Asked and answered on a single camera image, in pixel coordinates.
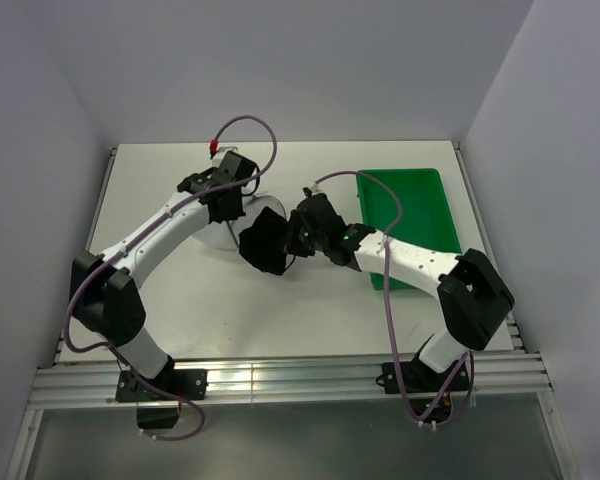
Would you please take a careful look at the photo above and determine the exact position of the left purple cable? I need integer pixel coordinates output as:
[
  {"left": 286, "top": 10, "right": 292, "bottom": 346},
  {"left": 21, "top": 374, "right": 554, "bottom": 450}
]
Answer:
[{"left": 63, "top": 115, "right": 280, "bottom": 444}]

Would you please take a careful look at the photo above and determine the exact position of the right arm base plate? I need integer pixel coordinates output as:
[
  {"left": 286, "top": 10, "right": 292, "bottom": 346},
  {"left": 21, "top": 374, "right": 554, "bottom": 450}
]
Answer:
[{"left": 375, "top": 359, "right": 470, "bottom": 394}]

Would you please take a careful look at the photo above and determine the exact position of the purple cable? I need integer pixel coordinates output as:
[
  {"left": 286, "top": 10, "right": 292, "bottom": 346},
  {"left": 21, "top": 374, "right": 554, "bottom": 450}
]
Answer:
[
  {"left": 313, "top": 171, "right": 477, "bottom": 429},
  {"left": 63, "top": 115, "right": 280, "bottom": 444}
]

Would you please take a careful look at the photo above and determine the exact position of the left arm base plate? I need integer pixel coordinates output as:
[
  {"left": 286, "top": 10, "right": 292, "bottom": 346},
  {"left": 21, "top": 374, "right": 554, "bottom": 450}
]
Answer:
[{"left": 115, "top": 369, "right": 207, "bottom": 403}]

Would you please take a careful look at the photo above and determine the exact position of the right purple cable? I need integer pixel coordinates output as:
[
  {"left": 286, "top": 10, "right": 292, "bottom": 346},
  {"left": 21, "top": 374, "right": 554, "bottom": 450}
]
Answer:
[{"left": 313, "top": 171, "right": 477, "bottom": 429}]

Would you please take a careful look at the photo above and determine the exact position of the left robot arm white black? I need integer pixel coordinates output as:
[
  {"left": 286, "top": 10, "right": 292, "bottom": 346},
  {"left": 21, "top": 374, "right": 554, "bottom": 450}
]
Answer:
[{"left": 67, "top": 151, "right": 260, "bottom": 399}]

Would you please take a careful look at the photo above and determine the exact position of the white mesh laundry bag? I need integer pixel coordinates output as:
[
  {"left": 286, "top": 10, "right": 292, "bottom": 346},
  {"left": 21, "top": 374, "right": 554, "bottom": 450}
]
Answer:
[{"left": 192, "top": 193, "right": 287, "bottom": 251}]

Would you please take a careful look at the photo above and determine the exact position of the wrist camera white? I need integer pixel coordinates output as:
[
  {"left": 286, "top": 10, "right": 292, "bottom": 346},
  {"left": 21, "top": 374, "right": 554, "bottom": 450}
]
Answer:
[
  {"left": 209, "top": 138, "right": 238, "bottom": 160},
  {"left": 302, "top": 182, "right": 325, "bottom": 199}
]

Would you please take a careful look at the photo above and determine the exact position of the aluminium mounting rail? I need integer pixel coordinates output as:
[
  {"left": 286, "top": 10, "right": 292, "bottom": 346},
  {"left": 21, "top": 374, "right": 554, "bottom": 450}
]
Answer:
[{"left": 26, "top": 350, "right": 552, "bottom": 410}]

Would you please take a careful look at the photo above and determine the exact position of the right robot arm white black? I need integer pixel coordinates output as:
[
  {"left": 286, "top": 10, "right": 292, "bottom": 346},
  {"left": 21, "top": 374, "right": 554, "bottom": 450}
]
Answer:
[{"left": 282, "top": 193, "right": 515, "bottom": 393}]

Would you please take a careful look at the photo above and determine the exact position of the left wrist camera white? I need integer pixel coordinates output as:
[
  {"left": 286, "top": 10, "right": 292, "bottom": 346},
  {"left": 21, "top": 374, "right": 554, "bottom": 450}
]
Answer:
[{"left": 209, "top": 138, "right": 238, "bottom": 160}]

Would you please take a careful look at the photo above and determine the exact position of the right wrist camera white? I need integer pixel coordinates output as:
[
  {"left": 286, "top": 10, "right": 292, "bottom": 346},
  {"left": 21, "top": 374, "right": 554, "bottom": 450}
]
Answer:
[{"left": 302, "top": 182, "right": 325, "bottom": 199}]

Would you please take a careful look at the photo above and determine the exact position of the green plastic tray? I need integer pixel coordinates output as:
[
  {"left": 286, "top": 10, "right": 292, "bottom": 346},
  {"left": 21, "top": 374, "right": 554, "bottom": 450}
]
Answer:
[{"left": 354, "top": 167, "right": 464, "bottom": 292}]

